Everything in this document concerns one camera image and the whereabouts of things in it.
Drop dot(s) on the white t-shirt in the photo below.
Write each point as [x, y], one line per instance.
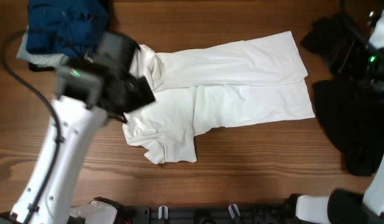
[236, 84]

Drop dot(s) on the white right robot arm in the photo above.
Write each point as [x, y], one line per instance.
[343, 206]

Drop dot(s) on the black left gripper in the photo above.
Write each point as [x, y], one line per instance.
[140, 92]

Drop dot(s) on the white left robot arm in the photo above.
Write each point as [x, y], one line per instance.
[85, 99]

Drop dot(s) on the folded black garment under pile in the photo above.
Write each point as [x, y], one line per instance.
[39, 67]

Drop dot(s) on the folded light grey shirt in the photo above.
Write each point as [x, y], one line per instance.
[44, 60]

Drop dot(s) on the crumpled black garment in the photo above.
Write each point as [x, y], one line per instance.
[350, 107]

